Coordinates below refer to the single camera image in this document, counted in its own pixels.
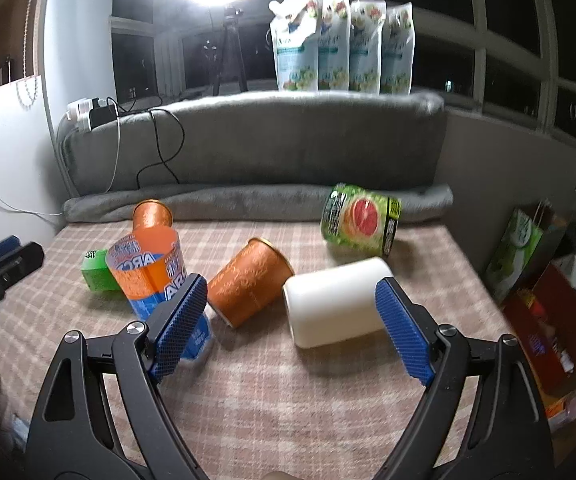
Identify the white power strip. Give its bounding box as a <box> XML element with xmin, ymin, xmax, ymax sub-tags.
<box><xmin>66</xmin><ymin>96</ymin><xmax>118</xmax><ymax>132</ymax></box>

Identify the green paper bag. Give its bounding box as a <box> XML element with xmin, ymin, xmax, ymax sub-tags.
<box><xmin>484</xmin><ymin>202</ymin><xmax>570</xmax><ymax>307</ymax></box>

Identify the green grapefruit can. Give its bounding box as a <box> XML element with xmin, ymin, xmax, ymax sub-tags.
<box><xmin>321</xmin><ymin>183</ymin><xmax>403</xmax><ymax>259</ymax></box>

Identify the beaded blind cord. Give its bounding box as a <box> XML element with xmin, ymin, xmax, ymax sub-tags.
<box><xmin>16</xmin><ymin>0</ymin><xmax>40</xmax><ymax>108</ymax></box>

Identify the black tripod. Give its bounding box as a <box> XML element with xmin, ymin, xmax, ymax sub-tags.
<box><xmin>210</xmin><ymin>5</ymin><xmax>249</xmax><ymax>96</ymax></box>

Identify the orange packet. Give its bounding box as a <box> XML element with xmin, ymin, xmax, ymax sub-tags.
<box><xmin>542</xmin><ymin>389</ymin><xmax>576</xmax><ymax>433</ymax></box>

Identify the checked beige blanket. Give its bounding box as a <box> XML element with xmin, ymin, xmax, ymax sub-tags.
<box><xmin>0</xmin><ymin>219</ymin><xmax>536</xmax><ymax>480</ymax></box>

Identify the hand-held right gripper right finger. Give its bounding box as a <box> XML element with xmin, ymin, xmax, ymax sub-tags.
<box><xmin>372</xmin><ymin>276</ymin><xmax>555</xmax><ymax>480</ymax></box>

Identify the white green refill pouch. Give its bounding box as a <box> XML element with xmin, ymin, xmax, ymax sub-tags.
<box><xmin>381</xmin><ymin>2</ymin><xmax>414</xmax><ymax>96</ymax></box>
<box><xmin>348</xmin><ymin>0</ymin><xmax>387</xmax><ymax>95</ymax></box>
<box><xmin>269</xmin><ymin>0</ymin><xmax>323</xmax><ymax>93</ymax></box>
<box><xmin>317</xmin><ymin>0</ymin><xmax>352</xmax><ymax>92</ymax></box>

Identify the black cable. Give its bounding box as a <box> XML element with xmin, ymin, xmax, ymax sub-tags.
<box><xmin>136</xmin><ymin>107</ymin><xmax>187</xmax><ymax>187</ymax></box>

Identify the small green box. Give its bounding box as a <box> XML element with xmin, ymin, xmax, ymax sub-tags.
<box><xmin>81</xmin><ymin>248</ymin><xmax>124</xmax><ymax>294</ymax></box>

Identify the rolled grey blanket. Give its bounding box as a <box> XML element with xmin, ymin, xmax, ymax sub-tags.
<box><xmin>62</xmin><ymin>182</ymin><xmax>455</xmax><ymax>224</ymax></box>

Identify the white cable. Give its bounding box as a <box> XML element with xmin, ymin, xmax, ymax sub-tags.
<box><xmin>0</xmin><ymin>0</ymin><xmax>120</xmax><ymax>217</ymax></box>

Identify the white cup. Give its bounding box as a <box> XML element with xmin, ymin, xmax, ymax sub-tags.
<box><xmin>282</xmin><ymin>257</ymin><xmax>395</xmax><ymax>349</ymax></box>

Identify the red cardboard box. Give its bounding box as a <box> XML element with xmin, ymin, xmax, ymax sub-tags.
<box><xmin>502</xmin><ymin>259</ymin><xmax>576</xmax><ymax>397</ymax></box>

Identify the orange patterned paper cup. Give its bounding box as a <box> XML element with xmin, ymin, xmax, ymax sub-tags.
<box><xmin>132</xmin><ymin>199</ymin><xmax>174</xmax><ymax>234</ymax></box>
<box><xmin>207</xmin><ymin>237</ymin><xmax>295</xmax><ymax>329</ymax></box>

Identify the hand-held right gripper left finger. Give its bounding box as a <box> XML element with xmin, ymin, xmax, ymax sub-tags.
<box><xmin>26</xmin><ymin>273</ymin><xmax>209</xmax><ymax>480</ymax></box>

